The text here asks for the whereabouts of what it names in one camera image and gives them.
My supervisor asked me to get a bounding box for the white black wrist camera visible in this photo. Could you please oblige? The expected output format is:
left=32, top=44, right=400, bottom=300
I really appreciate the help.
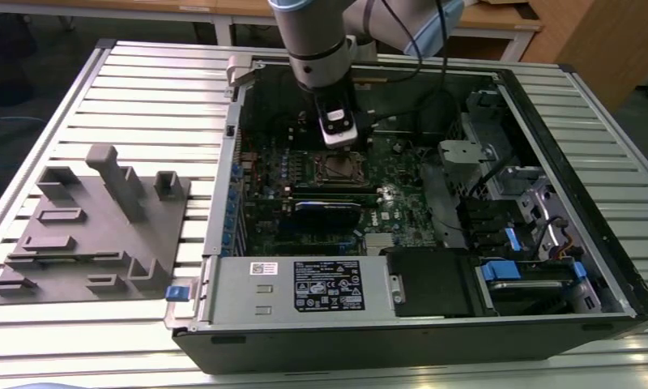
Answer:
left=318, top=106, right=362, bottom=148

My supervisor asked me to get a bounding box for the wooden desk white frame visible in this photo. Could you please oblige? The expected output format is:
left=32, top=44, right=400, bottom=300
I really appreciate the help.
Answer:
left=452, top=0, right=547, bottom=62
left=0, top=0, right=282, bottom=48

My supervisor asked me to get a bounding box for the CPU socket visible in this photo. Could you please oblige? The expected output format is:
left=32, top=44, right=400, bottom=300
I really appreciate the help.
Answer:
left=311, top=151, right=370, bottom=189

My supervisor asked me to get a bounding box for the grey metal drive cage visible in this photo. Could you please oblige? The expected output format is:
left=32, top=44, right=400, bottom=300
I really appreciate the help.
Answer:
left=435, top=91, right=553, bottom=248

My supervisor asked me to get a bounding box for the black graphics card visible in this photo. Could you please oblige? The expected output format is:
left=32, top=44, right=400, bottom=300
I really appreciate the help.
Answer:
left=294, top=199, right=364, bottom=233

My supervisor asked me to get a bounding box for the silver finned heatsink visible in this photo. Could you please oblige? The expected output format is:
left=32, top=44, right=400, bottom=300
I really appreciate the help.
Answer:
left=364, top=232, right=399, bottom=248

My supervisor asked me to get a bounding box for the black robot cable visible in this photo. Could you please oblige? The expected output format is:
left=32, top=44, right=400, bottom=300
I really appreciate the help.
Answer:
left=375, top=0, right=451, bottom=122

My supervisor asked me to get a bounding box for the metal socket cover frame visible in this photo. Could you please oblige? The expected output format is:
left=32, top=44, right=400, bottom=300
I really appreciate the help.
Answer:
left=314, top=152, right=367, bottom=187

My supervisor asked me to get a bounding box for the black rating label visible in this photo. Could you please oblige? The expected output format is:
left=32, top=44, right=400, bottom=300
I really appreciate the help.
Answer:
left=294, top=259, right=367, bottom=312

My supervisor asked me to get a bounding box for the silver power supply unit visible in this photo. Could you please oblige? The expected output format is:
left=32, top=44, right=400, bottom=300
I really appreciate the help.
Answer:
left=194, top=254, right=407, bottom=325

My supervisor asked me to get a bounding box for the black grey PC case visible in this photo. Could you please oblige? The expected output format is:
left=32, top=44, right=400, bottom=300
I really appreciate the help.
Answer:
left=164, top=54, right=648, bottom=376

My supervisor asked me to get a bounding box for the wooden cabinet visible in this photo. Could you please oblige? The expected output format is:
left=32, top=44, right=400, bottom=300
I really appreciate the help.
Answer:
left=518, top=0, right=648, bottom=113

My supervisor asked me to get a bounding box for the grey case handle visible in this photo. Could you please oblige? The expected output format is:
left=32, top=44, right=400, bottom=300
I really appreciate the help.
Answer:
left=224, top=54, right=256, bottom=88

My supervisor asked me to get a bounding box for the green motherboard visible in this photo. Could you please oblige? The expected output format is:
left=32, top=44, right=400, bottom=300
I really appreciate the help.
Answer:
left=236, top=133, right=450, bottom=256

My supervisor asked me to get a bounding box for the grey parts rack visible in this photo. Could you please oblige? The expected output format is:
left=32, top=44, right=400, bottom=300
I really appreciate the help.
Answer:
left=0, top=144, right=194, bottom=306

